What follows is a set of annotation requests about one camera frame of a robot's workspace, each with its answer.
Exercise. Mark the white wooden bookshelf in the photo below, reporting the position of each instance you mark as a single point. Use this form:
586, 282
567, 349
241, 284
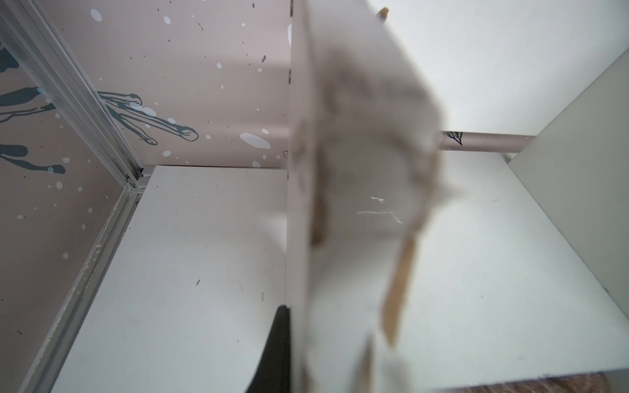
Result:
412, 268

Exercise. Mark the pink striped fluffy cloth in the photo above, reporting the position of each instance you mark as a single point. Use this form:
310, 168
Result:
583, 383

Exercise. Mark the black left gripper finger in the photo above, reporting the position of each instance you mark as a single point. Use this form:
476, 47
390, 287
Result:
273, 374

